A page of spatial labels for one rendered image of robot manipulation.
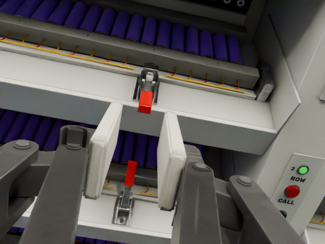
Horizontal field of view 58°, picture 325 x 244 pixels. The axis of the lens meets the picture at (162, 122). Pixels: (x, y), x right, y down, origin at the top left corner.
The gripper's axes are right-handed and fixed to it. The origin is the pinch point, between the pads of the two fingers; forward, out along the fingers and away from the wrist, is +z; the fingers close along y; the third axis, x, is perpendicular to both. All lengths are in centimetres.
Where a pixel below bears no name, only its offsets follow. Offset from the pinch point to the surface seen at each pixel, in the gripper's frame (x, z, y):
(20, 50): 0.8, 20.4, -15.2
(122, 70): 0.7, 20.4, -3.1
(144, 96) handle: 0.1, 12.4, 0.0
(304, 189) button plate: -9.2, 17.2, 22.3
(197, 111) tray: -1.7, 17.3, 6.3
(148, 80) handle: 0.8, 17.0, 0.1
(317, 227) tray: -18.5, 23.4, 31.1
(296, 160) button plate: -5.2, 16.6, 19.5
